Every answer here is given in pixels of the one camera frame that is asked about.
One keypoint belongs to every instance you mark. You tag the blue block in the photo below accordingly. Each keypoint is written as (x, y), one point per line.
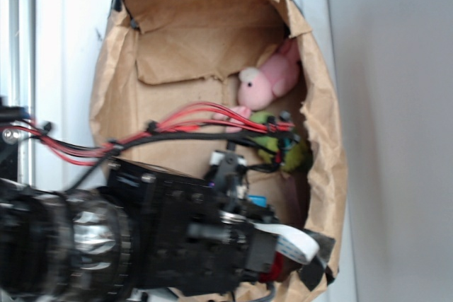
(257, 201)

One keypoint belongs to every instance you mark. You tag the aluminium extrusion rail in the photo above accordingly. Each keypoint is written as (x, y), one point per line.
(18, 85)

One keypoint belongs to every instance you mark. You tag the green plush toy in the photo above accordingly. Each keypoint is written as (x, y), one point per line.
(293, 155)

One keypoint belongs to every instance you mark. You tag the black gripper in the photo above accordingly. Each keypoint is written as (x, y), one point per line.
(185, 234)

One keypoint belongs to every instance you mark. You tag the pink plush bunny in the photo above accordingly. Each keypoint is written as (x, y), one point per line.
(276, 77)

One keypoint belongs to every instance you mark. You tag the red plush toy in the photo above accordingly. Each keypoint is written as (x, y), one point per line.
(280, 270)

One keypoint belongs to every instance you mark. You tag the brown paper bag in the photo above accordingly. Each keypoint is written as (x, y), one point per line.
(158, 55)

